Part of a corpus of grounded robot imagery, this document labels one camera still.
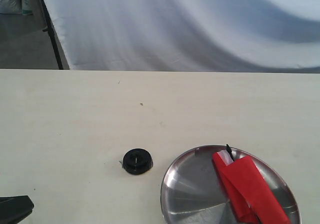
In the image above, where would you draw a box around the red flag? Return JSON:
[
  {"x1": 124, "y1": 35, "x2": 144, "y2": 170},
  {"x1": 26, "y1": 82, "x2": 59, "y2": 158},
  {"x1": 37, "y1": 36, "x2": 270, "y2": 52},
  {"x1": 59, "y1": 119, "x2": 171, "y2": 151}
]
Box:
[{"x1": 211, "y1": 149, "x2": 291, "y2": 224}]

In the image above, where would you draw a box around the small black round cap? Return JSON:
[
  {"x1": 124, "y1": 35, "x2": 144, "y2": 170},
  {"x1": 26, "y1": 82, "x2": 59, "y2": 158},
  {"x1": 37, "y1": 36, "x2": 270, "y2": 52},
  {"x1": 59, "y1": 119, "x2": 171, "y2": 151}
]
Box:
[{"x1": 122, "y1": 148, "x2": 153, "y2": 175}]

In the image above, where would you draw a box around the round steel plate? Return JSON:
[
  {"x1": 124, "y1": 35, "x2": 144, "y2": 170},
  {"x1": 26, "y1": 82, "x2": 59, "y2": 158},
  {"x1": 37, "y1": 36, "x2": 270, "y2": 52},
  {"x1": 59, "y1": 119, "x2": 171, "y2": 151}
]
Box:
[{"x1": 160, "y1": 145, "x2": 302, "y2": 224}]

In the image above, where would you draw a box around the black backdrop stand pole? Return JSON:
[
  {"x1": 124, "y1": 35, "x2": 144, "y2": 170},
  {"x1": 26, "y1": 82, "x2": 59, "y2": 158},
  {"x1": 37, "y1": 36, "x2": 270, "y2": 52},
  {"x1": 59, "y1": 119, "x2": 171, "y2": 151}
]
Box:
[{"x1": 40, "y1": 0, "x2": 64, "y2": 70}]

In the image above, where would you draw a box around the green and white bag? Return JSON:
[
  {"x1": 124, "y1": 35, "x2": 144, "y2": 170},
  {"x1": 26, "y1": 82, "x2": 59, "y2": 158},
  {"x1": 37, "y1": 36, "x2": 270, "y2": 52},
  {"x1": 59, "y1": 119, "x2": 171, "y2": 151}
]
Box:
[{"x1": 21, "y1": 0, "x2": 33, "y2": 16}]

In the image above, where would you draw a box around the white sack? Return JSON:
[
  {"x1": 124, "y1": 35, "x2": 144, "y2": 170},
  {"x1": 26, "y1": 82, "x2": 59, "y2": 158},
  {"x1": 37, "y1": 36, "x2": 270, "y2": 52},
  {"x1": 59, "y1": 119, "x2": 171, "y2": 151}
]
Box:
[{"x1": 0, "y1": 0, "x2": 21, "y2": 15}]

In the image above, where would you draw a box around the white fabric backdrop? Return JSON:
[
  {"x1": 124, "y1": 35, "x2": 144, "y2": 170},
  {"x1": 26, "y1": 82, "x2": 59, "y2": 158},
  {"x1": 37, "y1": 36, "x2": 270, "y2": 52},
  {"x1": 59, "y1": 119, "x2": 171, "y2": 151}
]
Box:
[{"x1": 44, "y1": 0, "x2": 320, "y2": 73}]

